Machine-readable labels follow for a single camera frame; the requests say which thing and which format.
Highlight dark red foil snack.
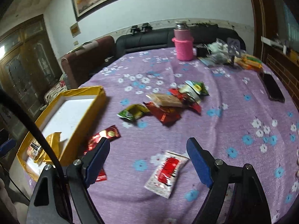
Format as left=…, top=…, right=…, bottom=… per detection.
left=82, top=125, right=121, bottom=187

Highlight white red snack packet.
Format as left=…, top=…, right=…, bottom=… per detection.
left=144, top=151, right=189, bottom=199

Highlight red shiny snack bag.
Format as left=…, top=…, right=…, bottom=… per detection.
left=144, top=102, right=182, bottom=125

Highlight green yellow pea snack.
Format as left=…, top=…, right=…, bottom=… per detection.
left=117, top=104, right=150, bottom=122

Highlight beige cracker packet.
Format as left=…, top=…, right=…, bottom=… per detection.
left=147, top=94, right=183, bottom=108

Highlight yellow packet in box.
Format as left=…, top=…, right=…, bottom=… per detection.
left=34, top=132, right=62, bottom=164

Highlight yellow cardboard box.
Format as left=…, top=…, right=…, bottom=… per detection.
left=16, top=86, right=107, bottom=183

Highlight purple floral tablecloth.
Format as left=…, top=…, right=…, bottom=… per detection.
left=23, top=47, right=299, bottom=224

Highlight red candy wrapper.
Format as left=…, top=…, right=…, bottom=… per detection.
left=168, top=88, right=202, bottom=114

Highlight white green snack packet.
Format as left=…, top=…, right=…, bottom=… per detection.
left=179, top=84, right=201, bottom=104

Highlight black smartphone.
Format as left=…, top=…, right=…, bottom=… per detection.
left=258, top=72, right=285, bottom=103

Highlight brown armchair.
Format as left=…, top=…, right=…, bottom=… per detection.
left=61, top=36, right=115, bottom=89

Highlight orange snack boxes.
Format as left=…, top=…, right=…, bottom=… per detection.
left=235, top=54, right=263, bottom=72

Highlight wooden cabinet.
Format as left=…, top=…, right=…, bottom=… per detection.
left=1, top=15, right=62, bottom=119

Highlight white plastic bag pile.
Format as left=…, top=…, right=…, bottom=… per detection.
left=206, top=38, right=230, bottom=64

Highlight black phone stand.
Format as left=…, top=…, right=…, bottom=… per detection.
left=227, top=38, right=241, bottom=68

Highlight pink sleeved thermos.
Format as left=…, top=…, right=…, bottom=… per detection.
left=172, top=21, right=194, bottom=61

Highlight black leather sofa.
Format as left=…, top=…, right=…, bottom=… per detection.
left=115, top=24, right=246, bottom=59

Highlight black cable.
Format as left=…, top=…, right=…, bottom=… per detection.
left=0, top=89, right=65, bottom=175

